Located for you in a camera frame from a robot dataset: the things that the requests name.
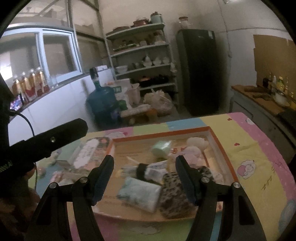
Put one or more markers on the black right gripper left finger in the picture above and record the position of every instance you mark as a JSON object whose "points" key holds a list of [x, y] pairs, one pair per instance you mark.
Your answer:
{"points": [[50, 219]]}

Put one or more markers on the green soft ball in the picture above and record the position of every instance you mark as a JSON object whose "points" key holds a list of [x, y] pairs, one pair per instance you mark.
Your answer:
{"points": [[161, 149]]}

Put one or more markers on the mint green cardboard box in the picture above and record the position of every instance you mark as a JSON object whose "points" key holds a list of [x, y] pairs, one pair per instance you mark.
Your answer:
{"points": [[67, 154]]}

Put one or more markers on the orange rimmed cardboard tray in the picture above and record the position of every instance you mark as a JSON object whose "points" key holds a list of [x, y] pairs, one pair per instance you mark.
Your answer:
{"points": [[130, 151]]}

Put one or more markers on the black refrigerator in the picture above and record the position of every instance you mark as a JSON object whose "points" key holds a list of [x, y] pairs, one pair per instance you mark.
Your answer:
{"points": [[202, 83]]}

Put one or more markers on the brown cardboard wall panel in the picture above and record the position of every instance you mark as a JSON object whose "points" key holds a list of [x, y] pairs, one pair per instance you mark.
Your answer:
{"points": [[274, 55]]}

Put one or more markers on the white metal shelf rack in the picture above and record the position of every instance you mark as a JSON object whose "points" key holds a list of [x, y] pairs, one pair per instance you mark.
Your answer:
{"points": [[143, 54]]}

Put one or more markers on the pink white plush toy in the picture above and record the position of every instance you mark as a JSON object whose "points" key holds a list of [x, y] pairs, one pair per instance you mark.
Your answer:
{"points": [[193, 153]]}

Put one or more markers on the glass jar on refrigerator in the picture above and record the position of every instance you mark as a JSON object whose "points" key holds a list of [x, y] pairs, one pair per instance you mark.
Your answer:
{"points": [[184, 22]]}

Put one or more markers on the blue water jug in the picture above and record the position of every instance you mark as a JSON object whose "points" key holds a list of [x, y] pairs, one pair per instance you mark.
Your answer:
{"points": [[103, 104]]}

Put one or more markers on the kitchen counter with bottles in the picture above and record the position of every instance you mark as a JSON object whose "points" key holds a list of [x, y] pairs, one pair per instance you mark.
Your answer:
{"points": [[277, 122]]}

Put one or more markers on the plastic bag of vegetables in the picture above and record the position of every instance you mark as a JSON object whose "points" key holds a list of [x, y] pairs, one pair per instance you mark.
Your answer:
{"points": [[152, 106]]}

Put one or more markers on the row of drink bottles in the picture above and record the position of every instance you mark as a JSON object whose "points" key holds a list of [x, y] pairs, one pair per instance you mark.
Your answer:
{"points": [[29, 86]]}

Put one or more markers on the smartphone on windowsill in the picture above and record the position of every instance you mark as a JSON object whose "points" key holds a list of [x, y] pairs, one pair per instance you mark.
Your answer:
{"points": [[17, 103]]}

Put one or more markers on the sliding glass window frame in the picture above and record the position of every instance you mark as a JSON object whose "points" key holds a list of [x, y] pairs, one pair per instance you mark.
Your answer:
{"points": [[64, 38]]}

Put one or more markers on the leopard print fabric bow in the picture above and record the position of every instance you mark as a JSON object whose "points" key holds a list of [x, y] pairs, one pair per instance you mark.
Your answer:
{"points": [[173, 202]]}

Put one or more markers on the floral white box lid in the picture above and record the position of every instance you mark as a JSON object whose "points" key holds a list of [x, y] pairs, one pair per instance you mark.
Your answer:
{"points": [[90, 154]]}

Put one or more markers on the packaged item with black band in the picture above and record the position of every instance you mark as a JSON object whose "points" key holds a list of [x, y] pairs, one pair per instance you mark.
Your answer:
{"points": [[153, 172]]}

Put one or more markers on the colourful cartoon play mat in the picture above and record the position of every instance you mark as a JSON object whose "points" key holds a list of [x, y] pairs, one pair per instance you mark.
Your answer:
{"points": [[259, 166]]}

